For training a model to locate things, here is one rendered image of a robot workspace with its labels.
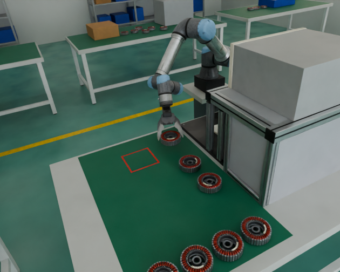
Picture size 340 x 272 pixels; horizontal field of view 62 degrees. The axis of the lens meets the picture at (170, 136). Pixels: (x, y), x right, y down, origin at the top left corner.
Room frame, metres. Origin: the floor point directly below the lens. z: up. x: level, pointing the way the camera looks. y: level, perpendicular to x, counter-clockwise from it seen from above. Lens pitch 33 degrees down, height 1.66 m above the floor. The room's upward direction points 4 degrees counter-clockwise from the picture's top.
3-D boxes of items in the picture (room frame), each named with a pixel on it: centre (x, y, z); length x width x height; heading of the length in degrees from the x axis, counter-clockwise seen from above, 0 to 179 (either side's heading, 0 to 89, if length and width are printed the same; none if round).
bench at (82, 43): (4.33, 0.22, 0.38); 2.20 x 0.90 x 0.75; 115
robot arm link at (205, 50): (2.09, -0.34, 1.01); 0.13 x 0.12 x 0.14; 50
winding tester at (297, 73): (1.15, -0.57, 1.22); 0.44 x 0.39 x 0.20; 115
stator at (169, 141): (1.28, 0.00, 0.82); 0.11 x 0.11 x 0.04
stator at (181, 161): (1.12, -0.09, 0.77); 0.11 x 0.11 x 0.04
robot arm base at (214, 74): (2.09, -0.34, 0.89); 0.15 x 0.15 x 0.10
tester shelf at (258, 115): (1.16, -0.58, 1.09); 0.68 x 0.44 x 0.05; 115
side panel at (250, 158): (0.95, -0.32, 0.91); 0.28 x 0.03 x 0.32; 25
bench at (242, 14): (5.36, -2.00, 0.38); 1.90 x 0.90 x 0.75; 115
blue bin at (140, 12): (7.83, 0.65, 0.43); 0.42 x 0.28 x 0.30; 27
